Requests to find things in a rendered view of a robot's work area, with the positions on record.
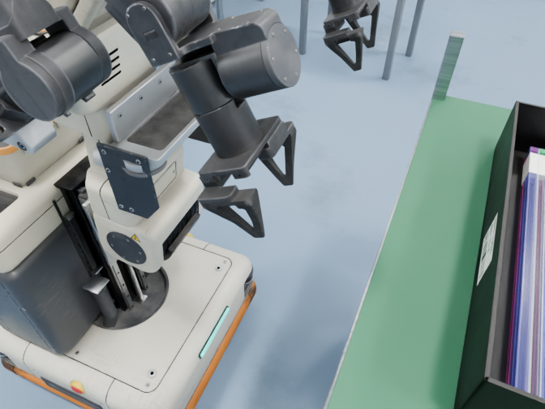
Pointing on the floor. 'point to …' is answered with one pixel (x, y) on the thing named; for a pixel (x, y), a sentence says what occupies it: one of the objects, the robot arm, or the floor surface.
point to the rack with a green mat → (424, 262)
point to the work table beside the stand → (390, 34)
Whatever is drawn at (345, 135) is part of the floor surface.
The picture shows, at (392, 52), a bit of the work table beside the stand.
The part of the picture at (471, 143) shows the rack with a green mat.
